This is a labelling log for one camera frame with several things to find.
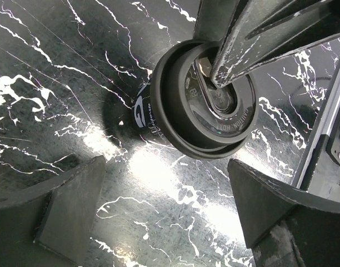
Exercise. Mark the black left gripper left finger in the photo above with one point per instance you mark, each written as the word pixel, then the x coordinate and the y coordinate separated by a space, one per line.
pixel 49 224

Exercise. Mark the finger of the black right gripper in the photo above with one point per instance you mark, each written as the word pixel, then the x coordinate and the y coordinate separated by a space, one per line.
pixel 216 19
pixel 264 31

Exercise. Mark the single black paper cup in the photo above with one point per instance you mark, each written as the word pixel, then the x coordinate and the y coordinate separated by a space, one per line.
pixel 135 123

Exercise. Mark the black plastic cup lid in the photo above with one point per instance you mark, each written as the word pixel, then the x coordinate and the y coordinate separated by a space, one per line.
pixel 198 119

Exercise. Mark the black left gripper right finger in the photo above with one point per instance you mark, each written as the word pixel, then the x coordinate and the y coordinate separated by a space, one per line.
pixel 281 224

